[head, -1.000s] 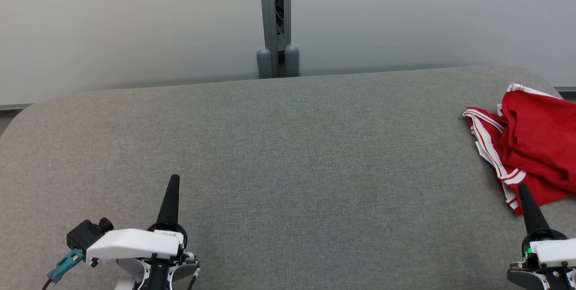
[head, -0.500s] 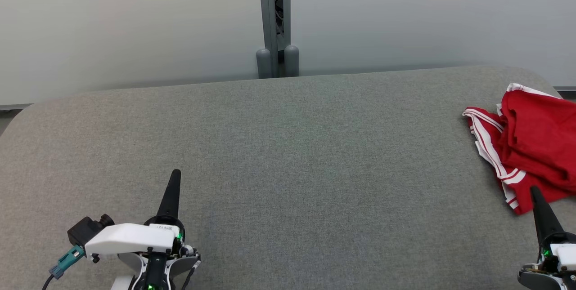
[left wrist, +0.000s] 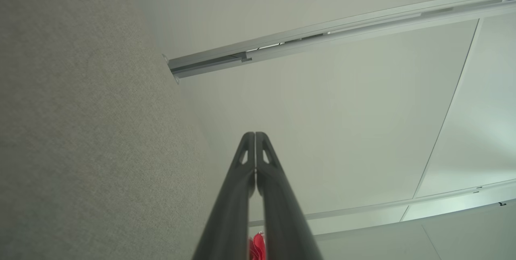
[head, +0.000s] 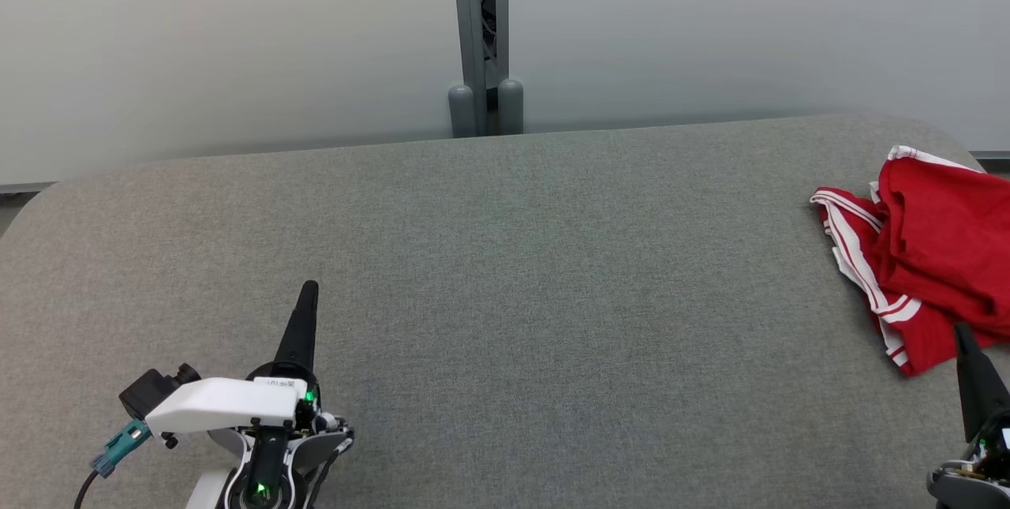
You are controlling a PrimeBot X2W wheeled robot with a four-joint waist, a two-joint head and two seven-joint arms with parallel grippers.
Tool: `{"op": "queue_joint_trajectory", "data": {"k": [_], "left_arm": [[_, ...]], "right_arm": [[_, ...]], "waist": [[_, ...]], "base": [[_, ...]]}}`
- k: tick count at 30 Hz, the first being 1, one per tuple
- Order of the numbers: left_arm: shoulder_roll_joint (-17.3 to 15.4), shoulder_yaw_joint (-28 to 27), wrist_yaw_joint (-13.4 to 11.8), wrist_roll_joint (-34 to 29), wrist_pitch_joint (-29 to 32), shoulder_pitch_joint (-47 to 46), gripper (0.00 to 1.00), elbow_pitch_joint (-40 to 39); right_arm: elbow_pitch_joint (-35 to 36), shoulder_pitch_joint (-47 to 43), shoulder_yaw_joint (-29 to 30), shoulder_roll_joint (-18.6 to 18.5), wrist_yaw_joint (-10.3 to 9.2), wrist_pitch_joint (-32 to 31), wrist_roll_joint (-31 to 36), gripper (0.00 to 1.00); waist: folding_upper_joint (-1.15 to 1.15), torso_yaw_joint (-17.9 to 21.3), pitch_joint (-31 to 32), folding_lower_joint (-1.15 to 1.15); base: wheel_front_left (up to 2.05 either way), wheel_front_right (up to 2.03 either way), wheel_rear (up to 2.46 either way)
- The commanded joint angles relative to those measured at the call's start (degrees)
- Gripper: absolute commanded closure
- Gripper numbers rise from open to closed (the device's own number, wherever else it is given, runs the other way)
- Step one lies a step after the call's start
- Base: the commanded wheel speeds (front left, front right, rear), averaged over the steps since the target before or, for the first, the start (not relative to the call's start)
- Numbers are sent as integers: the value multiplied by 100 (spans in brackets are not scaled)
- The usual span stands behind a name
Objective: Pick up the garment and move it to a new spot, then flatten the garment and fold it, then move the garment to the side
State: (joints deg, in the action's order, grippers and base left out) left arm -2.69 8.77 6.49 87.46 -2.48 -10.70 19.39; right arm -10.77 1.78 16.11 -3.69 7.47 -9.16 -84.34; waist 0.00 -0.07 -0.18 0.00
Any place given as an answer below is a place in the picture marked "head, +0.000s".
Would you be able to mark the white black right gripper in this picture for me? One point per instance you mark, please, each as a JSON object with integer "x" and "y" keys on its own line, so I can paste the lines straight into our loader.
{"x": 974, "y": 485}

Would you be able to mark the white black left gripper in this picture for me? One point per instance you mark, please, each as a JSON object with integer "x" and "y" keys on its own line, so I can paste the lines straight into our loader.
{"x": 229, "y": 406}

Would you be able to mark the red shorts with white trim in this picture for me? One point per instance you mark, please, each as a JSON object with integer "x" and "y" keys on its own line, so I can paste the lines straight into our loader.
{"x": 931, "y": 343}

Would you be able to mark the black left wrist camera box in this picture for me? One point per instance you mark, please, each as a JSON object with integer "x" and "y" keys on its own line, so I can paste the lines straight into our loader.
{"x": 146, "y": 394}

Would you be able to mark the grey partition post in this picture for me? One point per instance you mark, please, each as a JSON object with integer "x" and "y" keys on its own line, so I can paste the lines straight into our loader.
{"x": 469, "y": 35}

